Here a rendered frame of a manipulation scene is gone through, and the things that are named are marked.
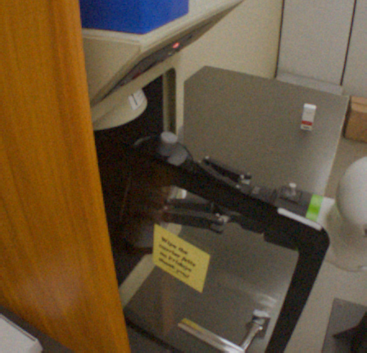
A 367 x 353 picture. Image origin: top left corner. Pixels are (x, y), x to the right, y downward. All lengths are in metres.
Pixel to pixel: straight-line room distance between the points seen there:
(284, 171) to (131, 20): 0.88
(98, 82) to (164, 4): 0.10
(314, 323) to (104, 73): 1.75
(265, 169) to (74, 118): 0.90
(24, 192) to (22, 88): 0.14
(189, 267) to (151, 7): 0.29
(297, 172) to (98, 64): 0.89
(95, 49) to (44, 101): 0.08
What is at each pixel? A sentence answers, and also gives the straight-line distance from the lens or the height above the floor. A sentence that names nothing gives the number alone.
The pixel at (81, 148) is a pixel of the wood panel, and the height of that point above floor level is 1.43.
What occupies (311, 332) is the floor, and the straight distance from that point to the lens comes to 1.95.
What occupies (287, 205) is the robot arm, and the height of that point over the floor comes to 1.24.
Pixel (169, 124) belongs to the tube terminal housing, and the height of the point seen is 1.23.
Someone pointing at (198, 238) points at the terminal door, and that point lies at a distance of 0.42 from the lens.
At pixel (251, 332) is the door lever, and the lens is 0.48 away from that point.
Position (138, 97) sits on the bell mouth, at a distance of 0.64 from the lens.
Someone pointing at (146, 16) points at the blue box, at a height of 1.53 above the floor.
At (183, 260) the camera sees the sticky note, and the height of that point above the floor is 1.26.
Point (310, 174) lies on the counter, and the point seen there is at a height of 0.94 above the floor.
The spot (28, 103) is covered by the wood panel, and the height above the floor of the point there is 1.47.
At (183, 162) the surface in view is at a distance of 0.64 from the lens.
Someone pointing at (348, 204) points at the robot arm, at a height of 1.33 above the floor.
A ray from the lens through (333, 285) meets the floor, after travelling 2.16.
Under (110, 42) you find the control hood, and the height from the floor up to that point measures 1.50.
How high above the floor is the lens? 1.62
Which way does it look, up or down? 36 degrees down
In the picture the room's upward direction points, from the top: straight up
